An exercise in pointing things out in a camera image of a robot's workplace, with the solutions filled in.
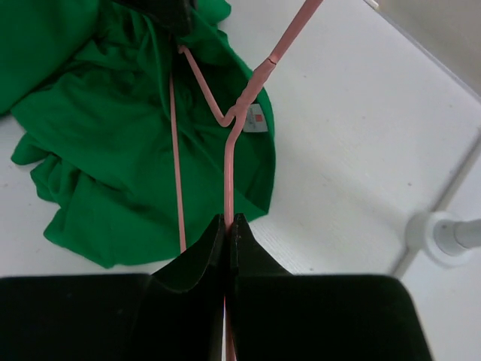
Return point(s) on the metal clothes rack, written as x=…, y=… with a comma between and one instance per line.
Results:
x=438, y=237

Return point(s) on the green t shirt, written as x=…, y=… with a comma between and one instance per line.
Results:
x=108, y=105

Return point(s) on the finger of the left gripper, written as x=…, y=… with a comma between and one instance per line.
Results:
x=173, y=15

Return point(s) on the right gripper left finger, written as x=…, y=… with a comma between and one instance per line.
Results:
x=172, y=314

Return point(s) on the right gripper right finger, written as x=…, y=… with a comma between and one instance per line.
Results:
x=276, y=315

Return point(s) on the pink wire hanger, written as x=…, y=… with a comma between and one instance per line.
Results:
x=238, y=112

